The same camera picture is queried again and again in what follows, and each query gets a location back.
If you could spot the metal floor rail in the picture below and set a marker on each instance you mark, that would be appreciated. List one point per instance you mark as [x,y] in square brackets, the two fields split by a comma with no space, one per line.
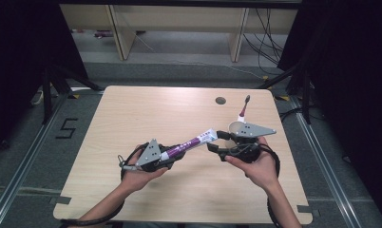
[325,164]
[24,171]

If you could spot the black metal stand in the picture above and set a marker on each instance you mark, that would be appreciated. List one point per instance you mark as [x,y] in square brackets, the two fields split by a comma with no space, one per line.
[48,95]
[305,95]

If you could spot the dark curtain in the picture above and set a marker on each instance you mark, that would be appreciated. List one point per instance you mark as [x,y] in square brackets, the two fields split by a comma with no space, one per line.
[353,79]
[24,47]

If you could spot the pink and grey toothbrush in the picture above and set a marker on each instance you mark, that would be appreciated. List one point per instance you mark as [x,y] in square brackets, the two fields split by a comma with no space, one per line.
[244,109]

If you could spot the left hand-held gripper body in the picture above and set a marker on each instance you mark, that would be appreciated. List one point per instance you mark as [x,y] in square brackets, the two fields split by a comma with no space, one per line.
[149,153]

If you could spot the purple toothpaste tube white cap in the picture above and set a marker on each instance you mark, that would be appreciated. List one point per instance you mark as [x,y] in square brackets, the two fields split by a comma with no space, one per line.
[192,144]

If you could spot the person's right hand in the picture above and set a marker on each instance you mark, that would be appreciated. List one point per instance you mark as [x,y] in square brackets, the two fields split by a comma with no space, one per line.
[262,171]

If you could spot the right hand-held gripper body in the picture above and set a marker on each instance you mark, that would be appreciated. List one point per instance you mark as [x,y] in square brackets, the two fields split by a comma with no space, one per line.
[247,142]

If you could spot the person's left hand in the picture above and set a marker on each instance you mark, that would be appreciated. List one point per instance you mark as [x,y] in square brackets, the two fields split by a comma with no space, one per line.
[138,179]

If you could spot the dark round table grommet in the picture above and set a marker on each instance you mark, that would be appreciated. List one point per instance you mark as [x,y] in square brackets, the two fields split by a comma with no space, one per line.
[220,100]

